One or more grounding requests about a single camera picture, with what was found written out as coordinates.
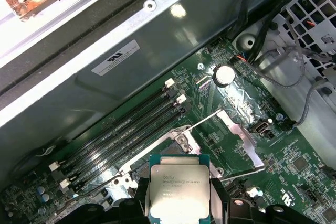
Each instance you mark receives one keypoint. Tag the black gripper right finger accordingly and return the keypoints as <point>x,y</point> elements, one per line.
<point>220,208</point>

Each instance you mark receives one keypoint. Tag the round coin battery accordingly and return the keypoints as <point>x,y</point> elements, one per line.
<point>225,75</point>

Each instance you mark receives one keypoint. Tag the black RAM slot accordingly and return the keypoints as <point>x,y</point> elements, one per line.
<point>113,127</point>
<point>128,153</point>
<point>118,136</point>
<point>123,144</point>

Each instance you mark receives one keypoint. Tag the black PC case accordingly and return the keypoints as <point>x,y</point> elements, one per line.
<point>157,37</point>

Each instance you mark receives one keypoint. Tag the CPU socket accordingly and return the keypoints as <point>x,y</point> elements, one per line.
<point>187,142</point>

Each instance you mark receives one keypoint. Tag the silver green CPU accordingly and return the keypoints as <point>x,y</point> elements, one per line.
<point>178,182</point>

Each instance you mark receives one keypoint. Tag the metal socket cover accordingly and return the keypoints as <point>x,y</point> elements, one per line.
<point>240,132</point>

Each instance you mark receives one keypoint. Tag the green motherboard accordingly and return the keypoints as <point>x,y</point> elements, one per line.
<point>302,145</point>

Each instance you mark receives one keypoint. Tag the internal USB port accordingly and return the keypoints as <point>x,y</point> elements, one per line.
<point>258,127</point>

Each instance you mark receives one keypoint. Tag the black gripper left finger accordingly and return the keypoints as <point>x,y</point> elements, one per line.
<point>140,208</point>

